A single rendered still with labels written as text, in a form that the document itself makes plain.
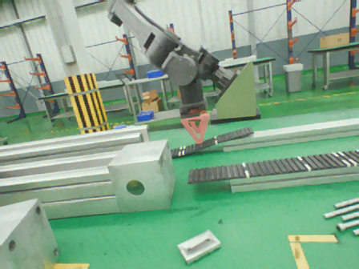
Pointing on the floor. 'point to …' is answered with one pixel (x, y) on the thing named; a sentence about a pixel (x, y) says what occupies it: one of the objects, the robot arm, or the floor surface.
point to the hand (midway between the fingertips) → (198, 134)
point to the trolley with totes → (151, 110)
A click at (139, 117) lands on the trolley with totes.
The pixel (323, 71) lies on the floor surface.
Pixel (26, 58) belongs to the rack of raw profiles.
